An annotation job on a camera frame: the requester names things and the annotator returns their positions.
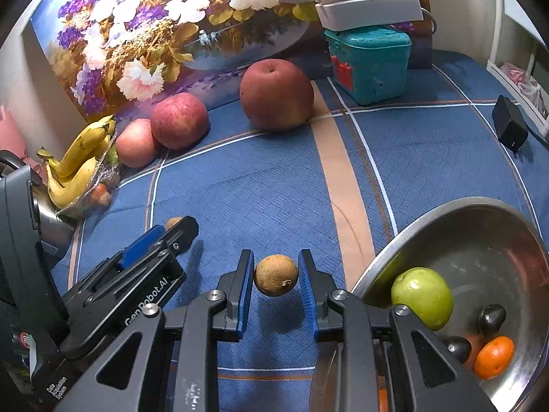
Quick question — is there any black power adapter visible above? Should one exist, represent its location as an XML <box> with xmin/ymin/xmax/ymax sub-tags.
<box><xmin>491</xmin><ymin>95</ymin><xmax>529</xmax><ymax>152</ymax></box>

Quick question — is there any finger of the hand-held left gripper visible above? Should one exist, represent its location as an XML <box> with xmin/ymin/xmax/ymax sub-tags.
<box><xmin>120</xmin><ymin>224</ymin><xmax>166</xmax><ymax>269</ymax></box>
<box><xmin>129</xmin><ymin>216</ymin><xmax>199</xmax><ymax>267</ymax></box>

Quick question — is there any steel electric kettle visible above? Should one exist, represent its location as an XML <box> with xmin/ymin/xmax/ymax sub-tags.
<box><xmin>0</xmin><ymin>150</ymin><xmax>78</xmax><ymax>250</ymax></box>

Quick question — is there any pale red apple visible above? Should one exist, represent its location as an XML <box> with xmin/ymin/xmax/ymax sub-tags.
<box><xmin>115</xmin><ymin>118</ymin><xmax>161</xmax><ymax>168</ymax></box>

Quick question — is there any pink plastic bag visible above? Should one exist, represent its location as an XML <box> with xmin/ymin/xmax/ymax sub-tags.
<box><xmin>500</xmin><ymin>62</ymin><xmax>549</xmax><ymax>112</ymax></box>

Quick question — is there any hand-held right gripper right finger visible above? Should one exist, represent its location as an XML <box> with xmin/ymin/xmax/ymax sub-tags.
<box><xmin>299</xmin><ymin>249</ymin><xmax>494</xmax><ymax>412</ymax></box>

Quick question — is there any black adapter cable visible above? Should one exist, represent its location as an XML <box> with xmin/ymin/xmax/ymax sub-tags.
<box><xmin>525</xmin><ymin>124</ymin><xmax>549</xmax><ymax>143</ymax></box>

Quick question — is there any large dark red apple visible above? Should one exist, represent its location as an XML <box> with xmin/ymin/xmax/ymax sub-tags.
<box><xmin>239</xmin><ymin>59</ymin><xmax>315</xmax><ymax>133</ymax></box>

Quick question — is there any stainless steel basin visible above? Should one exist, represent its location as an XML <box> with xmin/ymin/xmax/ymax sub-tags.
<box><xmin>309</xmin><ymin>196</ymin><xmax>549</xmax><ymax>412</ymax></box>

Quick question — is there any floral painting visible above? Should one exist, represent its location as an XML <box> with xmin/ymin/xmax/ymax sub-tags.
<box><xmin>30</xmin><ymin>0</ymin><xmax>430</xmax><ymax>116</ymax></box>

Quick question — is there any pink plastic item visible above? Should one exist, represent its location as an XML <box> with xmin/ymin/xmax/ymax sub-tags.
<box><xmin>0</xmin><ymin>105</ymin><xmax>26</xmax><ymax>157</ymax></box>

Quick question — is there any dark plum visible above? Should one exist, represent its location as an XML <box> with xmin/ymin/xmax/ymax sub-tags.
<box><xmin>444</xmin><ymin>335</ymin><xmax>472</xmax><ymax>363</ymax></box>
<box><xmin>477</xmin><ymin>304</ymin><xmax>507</xmax><ymax>337</ymax></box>

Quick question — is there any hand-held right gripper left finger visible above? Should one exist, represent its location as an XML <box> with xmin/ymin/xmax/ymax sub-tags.
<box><xmin>88</xmin><ymin>249</ymin><xmax>256</xmax><ymax>412</ymax></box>

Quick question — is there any teal plastic box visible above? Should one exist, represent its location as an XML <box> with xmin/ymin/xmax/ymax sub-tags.
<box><xmin>324</xmin><ymin>26</ymin><xmax>412</xmax><ymax>106</ymax></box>

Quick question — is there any small mandarin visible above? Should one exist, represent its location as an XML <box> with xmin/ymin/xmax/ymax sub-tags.
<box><xmin>474</xmin><ymin>335</ymin><xmax>515</xmax><ymax>380</ymax></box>

